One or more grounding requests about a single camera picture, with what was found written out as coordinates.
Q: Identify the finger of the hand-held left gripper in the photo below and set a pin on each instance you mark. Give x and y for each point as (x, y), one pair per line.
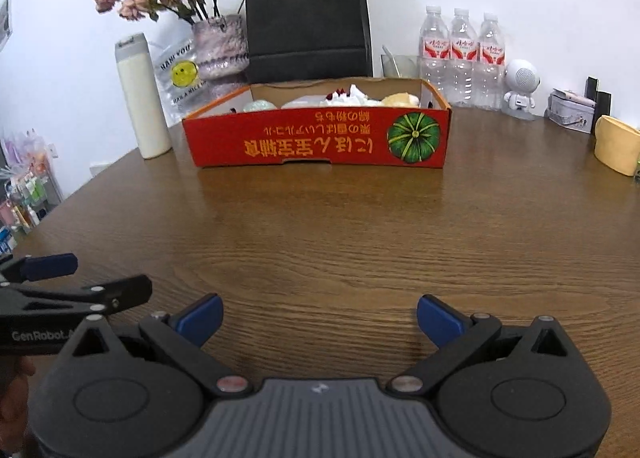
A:
(115, 293)
(50, 265)

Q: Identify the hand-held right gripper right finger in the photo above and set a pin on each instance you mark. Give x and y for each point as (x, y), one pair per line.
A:
(440, 320)

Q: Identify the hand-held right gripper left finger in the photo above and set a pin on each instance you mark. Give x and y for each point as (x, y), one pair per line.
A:
(200, 318)

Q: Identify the red cardboard box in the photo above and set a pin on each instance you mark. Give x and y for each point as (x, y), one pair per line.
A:
(310, 142)

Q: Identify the yellow plush toy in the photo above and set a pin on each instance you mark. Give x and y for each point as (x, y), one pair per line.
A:
(400, 99)

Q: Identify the white tissue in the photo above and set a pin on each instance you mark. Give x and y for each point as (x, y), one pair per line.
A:
(357, 96)

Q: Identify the translucent plastic container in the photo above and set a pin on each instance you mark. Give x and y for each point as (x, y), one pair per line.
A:
(302, 101)

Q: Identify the red rose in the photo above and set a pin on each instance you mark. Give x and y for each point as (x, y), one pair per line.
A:
(332, 95)

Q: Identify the wooden desktop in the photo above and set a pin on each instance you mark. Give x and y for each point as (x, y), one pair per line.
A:
(325, 238)

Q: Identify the shelf of colourful items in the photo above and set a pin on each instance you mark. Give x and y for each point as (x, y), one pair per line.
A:
(27, 188)

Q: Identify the white tumbler bottle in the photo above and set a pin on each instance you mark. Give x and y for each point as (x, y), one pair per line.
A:
(142, 97)

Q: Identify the pale green jar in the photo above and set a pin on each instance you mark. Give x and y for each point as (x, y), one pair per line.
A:
(259, 106)

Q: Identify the smiley plastic bag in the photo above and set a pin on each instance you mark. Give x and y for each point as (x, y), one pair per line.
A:
(177, 77)

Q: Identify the grey tin box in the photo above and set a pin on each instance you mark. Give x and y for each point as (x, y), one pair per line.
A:
(570, 112)

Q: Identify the white robot speaker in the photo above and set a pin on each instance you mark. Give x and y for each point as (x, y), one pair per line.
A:
(521, 87)

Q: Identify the yellow mug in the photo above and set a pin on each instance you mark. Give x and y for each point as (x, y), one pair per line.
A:
(617, 145)

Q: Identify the clear glass with straw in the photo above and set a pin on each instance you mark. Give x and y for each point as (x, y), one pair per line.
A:
(400, 65)

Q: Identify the clear water bottle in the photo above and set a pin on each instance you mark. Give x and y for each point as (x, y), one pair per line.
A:
(464, 60)
(434, 57)
(491, 62)

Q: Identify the small black block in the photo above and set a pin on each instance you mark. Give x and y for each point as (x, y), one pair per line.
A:
(603, 103)
(592, 86)

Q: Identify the wall frame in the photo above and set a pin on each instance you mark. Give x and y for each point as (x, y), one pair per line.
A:
(5, 20)

